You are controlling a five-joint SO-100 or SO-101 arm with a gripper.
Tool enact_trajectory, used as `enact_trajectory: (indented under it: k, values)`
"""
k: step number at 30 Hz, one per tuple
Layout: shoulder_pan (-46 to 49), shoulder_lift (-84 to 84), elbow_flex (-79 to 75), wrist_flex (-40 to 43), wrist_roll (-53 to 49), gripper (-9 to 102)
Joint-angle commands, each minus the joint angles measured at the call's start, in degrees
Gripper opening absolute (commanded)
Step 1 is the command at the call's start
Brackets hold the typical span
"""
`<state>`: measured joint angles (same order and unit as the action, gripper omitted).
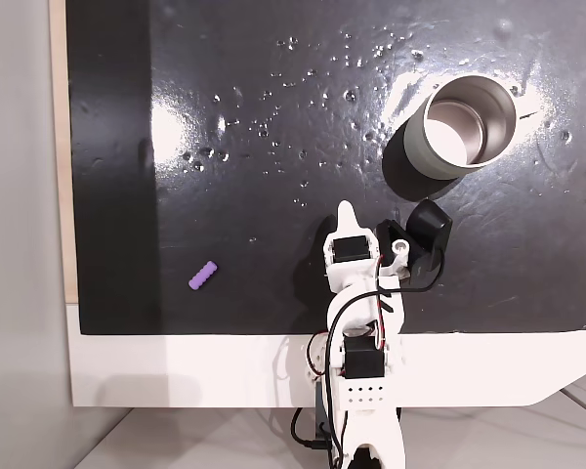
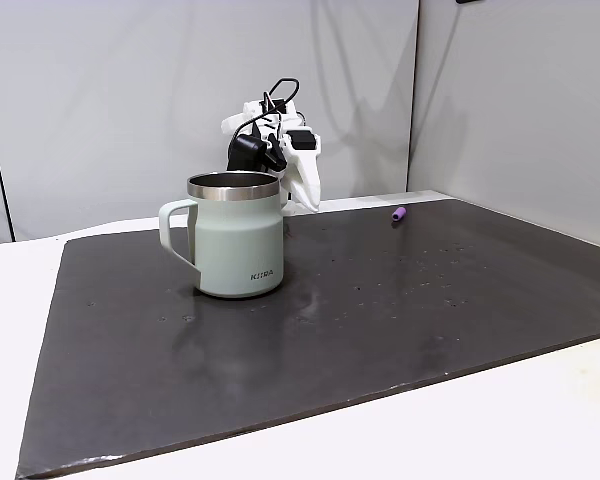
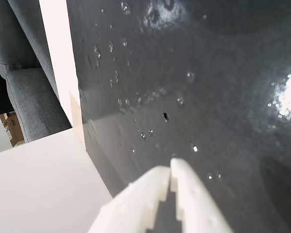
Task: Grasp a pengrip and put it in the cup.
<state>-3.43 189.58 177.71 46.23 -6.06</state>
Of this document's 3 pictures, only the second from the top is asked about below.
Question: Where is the dark grey table mat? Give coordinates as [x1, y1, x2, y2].
[14, 198, 600, 480]

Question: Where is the black oval camera box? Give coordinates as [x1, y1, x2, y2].
[226, 132, 288, 175]

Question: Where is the black camera cable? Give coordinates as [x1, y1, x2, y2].
[232, 76, 302, 146]

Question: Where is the pale green steel mug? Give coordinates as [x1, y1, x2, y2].
[158, 171, 286, 301]

